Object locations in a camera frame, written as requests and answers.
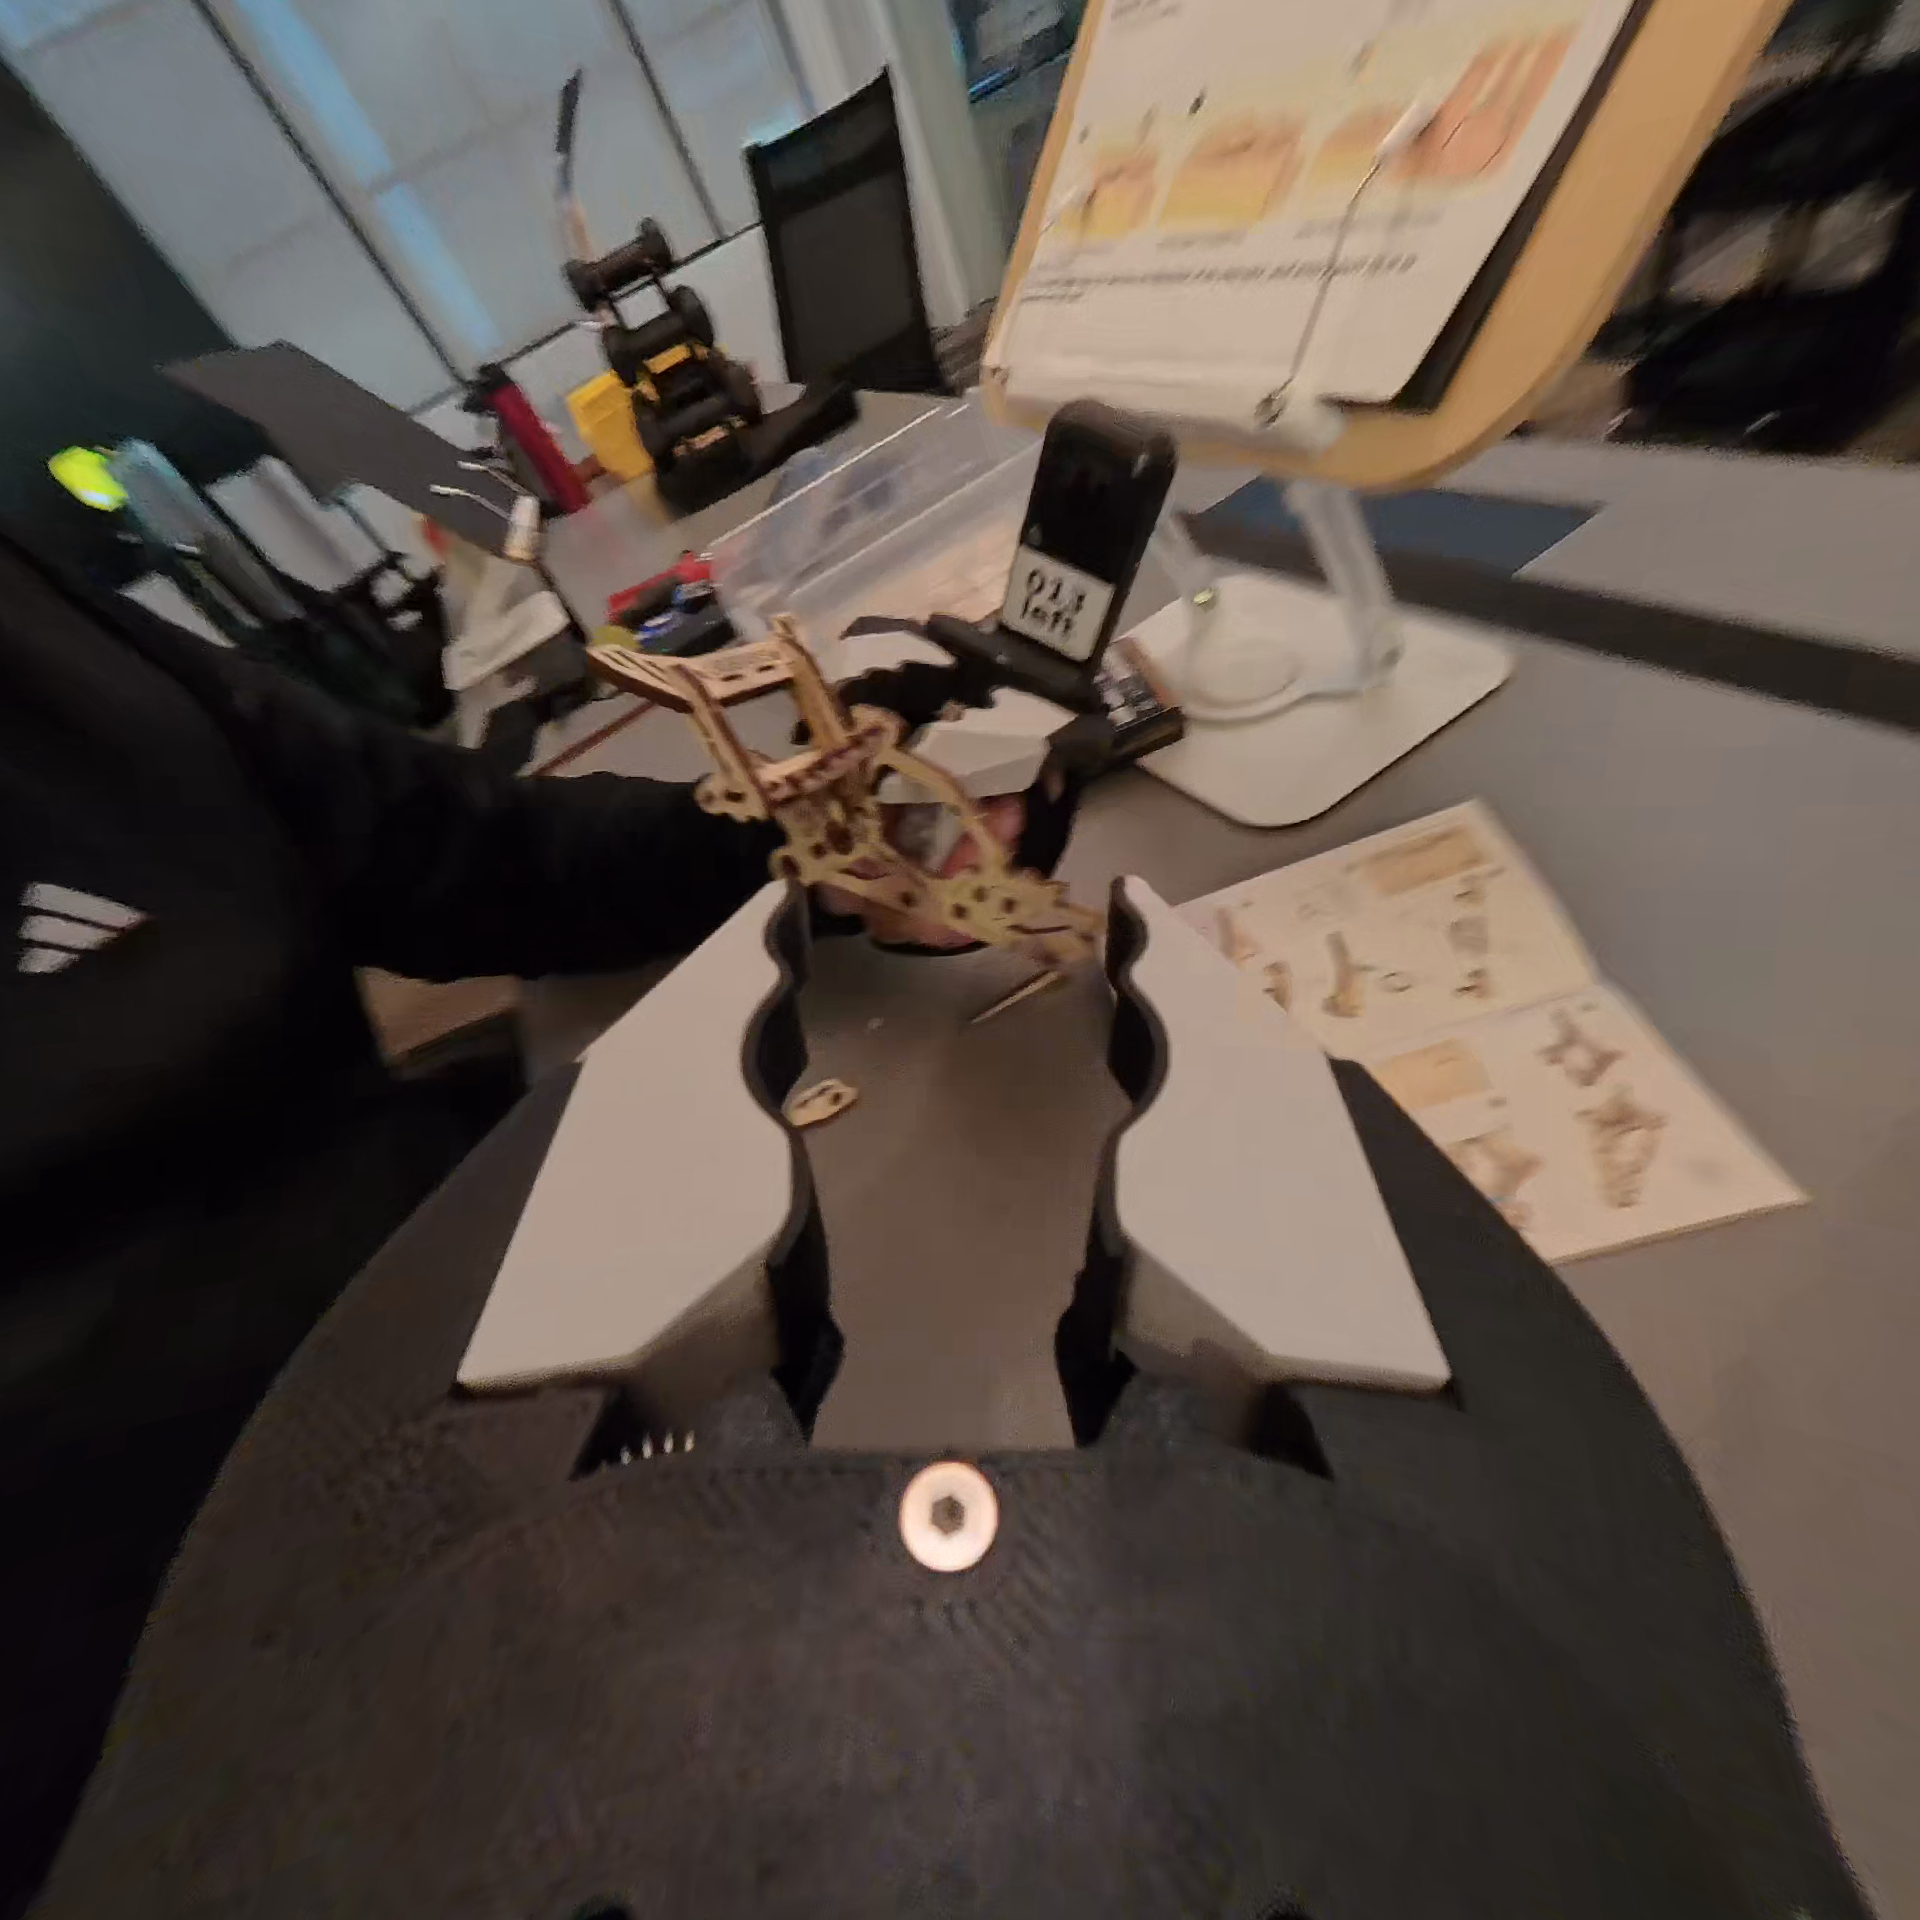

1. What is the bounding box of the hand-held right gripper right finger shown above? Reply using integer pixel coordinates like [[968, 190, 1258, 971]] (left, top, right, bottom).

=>
[[1057, 873, 1452, 1433]]

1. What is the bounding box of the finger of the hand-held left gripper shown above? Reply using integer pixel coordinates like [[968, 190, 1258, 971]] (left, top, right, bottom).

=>
[[836, 608, 947, 676]]

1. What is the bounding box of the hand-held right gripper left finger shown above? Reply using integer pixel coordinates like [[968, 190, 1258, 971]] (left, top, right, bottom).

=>
[[455, 883, 842, 1433]]

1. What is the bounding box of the partly built wooden model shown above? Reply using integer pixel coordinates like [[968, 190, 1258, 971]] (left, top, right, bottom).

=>
[[584, 613, 1107, 965]]

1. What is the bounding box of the person's left forearm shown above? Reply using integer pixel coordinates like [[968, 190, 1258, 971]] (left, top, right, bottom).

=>
[[292, 656, 800, 986]]

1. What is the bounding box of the person's left hand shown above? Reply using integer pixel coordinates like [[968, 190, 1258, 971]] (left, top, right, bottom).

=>
[[815, 786, 1057, 957]]

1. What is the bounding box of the clear plastic box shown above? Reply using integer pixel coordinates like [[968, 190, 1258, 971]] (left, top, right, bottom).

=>
[[701, 394, 1057, 636]]

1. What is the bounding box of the folded instruction booklet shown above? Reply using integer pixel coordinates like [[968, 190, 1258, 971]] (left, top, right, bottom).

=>
[[1176, 800, 1812, 1264]]

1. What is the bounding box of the open instruction book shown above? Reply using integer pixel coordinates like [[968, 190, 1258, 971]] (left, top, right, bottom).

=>
[[988, 0, 1642, 419]]

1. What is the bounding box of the black mesh chair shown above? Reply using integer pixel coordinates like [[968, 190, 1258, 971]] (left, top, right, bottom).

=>
[[743, 65, 944, 405]]

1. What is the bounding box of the black dumbbell rack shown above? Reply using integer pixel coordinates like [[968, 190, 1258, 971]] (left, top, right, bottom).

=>
[[560, 218, 754, 510]]

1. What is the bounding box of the red hand pump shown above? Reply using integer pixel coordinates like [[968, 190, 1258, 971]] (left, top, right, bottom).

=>
[[479, 363, 593, 514]]

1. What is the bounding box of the wooden book stand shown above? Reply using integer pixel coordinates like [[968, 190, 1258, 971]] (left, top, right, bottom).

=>
[[979, 0, 1796, 830]]

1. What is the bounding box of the person's black jacket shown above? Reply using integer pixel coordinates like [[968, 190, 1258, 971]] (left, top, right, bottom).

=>
[[0, 525, 536, 1517]]

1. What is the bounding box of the black flat board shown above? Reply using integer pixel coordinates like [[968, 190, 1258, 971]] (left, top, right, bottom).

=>
[[162, 341, 522, 561]]

